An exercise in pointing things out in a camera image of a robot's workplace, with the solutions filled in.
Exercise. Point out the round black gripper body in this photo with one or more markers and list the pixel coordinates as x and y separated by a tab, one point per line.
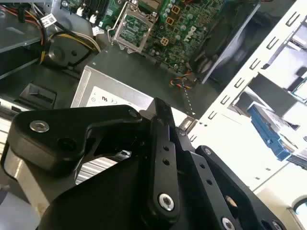
108	203

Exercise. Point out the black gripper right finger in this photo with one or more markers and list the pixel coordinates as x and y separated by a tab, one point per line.
196	172

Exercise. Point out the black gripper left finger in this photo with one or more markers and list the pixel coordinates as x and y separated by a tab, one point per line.
72	119

